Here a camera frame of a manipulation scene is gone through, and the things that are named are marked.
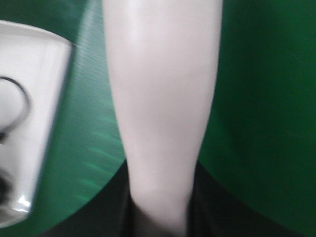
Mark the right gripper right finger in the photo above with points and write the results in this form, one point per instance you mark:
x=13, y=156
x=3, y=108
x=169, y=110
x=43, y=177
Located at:
x=214, y=212

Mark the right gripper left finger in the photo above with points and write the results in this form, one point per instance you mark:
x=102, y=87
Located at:
x=111, y=213

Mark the pink hand broom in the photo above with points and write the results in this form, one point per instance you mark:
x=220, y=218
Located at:
x=162, y=58

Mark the pink plastic dustpan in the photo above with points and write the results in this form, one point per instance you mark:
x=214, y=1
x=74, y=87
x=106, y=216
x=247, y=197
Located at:
x=33, y=66

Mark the green conveyor belt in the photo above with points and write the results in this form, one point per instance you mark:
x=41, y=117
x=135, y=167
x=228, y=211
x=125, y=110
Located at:
x=260, y=143

